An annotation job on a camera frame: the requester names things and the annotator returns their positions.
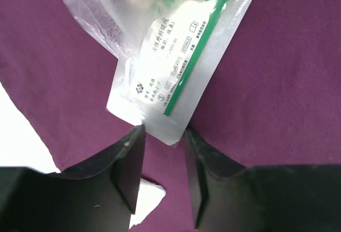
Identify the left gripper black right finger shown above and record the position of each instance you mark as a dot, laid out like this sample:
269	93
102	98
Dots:
227	196

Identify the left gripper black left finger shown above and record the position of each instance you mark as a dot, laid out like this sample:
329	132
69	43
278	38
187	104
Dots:
97	194

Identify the suture packet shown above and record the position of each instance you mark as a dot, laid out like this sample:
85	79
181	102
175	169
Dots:
161	86

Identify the bag of cotton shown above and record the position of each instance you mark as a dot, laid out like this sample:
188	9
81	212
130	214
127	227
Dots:
120	8

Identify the gauze pad far left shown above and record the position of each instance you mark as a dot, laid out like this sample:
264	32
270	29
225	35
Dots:
149	197

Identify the purple cloth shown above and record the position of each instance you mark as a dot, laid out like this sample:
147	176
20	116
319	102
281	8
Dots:
273	99

